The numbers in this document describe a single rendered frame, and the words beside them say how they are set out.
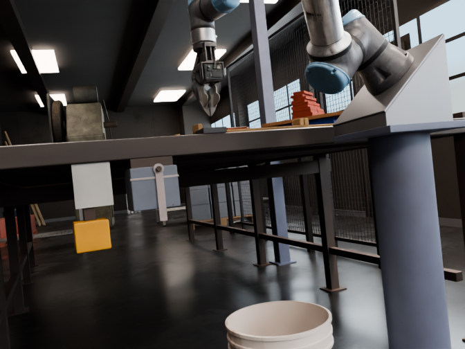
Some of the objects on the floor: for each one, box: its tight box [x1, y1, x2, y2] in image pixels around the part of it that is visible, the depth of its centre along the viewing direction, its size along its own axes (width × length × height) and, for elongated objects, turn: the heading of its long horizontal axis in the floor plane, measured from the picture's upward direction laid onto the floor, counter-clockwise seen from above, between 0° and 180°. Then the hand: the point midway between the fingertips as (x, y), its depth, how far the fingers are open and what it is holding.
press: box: [46, 85, 117, 228], centre depth 853 cm, size 145×124×276 cm
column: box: [334, 120, 465, 349], centre depth 127 cm, size 38×38×87 cm
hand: (209, 112), depth 134 cm, fingers closed
